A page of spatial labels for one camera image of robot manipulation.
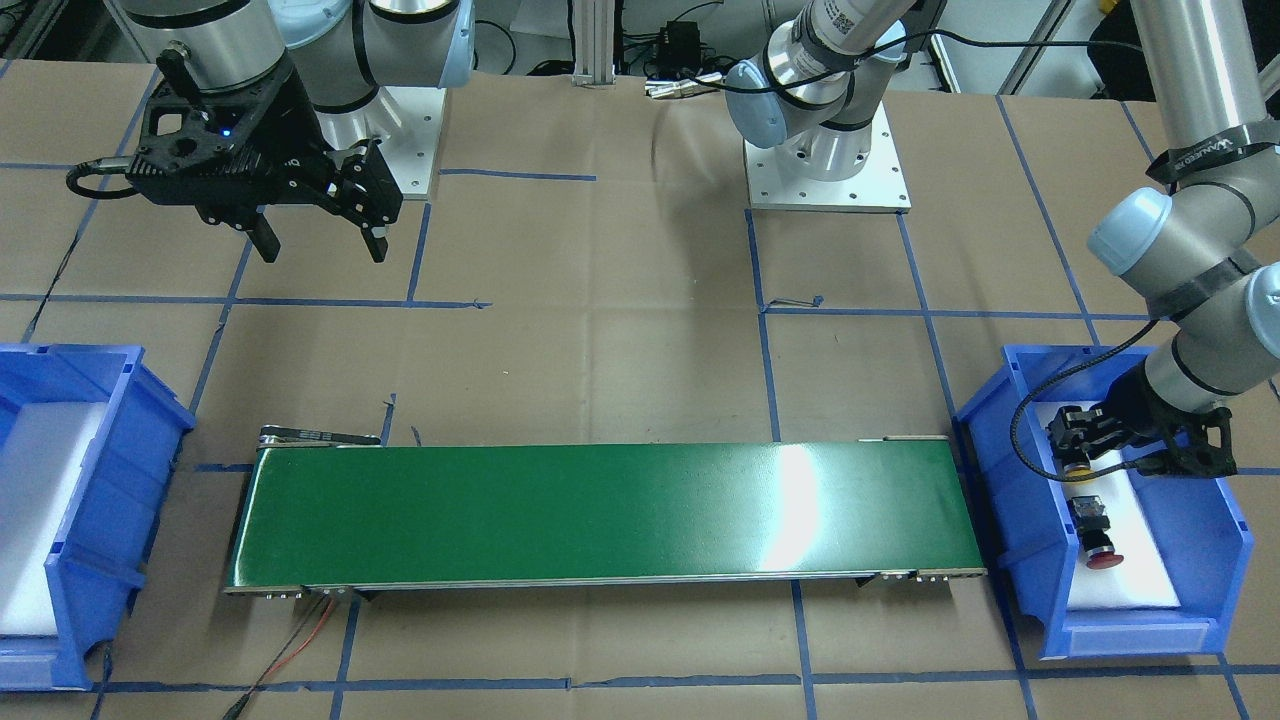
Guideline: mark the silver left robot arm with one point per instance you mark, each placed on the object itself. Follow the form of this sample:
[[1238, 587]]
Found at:
[[1181, 243]]

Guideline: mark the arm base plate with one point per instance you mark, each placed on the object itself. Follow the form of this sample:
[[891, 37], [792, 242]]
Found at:
[[408, 122], [829, 170]]

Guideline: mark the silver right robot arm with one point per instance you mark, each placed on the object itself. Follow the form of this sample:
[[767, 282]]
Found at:
[[344, 51]]

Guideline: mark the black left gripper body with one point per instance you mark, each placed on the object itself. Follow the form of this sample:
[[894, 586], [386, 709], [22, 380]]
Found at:
[[1128, 405]]

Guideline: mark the white foam pad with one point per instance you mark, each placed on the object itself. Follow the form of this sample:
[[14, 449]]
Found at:
[[1142, 581], [42, 460]]

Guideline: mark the aluminium frame post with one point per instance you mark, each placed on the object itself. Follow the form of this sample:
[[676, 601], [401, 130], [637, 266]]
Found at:
[[593, 37]]

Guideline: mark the blue bin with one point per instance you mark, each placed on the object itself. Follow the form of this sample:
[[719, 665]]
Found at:
[[95, 567], [1198, 526]]

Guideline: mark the green conveyor belt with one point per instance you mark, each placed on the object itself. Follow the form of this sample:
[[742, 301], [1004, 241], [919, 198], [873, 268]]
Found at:
[[336, 519]]

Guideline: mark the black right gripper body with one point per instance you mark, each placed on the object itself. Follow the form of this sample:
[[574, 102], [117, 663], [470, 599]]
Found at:
[[296, 128]]

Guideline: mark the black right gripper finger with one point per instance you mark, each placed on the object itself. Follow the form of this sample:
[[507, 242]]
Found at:
[[376, 241], [264, 239]]

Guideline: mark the red push button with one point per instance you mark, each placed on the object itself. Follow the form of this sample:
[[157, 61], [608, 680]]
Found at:
[[1092, 525]]

